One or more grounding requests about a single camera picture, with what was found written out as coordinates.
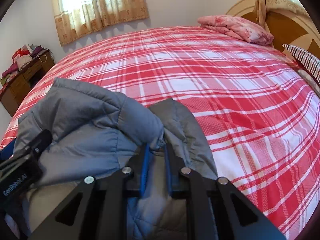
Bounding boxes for grey puffer jacket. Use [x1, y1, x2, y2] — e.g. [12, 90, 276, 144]
[14, 78, 217, 239]

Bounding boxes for pile of clothes on cabinet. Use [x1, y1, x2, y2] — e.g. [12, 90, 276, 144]
[1, 44, 46, 87]

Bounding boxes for brown wooden cabinet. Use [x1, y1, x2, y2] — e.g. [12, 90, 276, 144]
[1, 49, 55, 117]

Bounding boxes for red white plaid bed sheet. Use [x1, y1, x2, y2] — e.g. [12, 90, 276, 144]
[1, 27, 319, 239]

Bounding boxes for striped pillow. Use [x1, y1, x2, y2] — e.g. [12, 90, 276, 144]
[283, 43, 319, 85]

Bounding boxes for beige window curtain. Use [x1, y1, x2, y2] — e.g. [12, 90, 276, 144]
[52, 0, 149, 46]

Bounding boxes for pink folded blanket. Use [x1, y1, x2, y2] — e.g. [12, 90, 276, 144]
[197, 15, 274, 46]

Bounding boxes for wooden bed headboard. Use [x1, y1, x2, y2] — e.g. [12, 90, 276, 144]
[226, 0, 319, 59]

